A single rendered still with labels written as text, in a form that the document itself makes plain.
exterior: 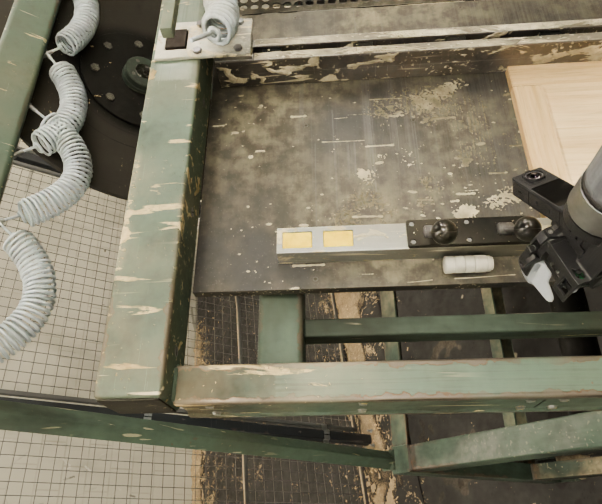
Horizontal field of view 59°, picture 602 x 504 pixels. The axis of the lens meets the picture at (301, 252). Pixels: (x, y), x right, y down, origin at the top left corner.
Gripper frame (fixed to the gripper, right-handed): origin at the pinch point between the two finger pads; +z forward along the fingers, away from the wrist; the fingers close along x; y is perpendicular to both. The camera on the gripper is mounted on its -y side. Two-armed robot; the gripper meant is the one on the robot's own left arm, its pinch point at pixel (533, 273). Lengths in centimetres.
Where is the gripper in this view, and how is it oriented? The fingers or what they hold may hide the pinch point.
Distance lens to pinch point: 84.0
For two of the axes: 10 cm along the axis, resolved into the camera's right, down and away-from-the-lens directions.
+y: 3.5, 8.2, -4.6
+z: 0.7, 4.6, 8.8
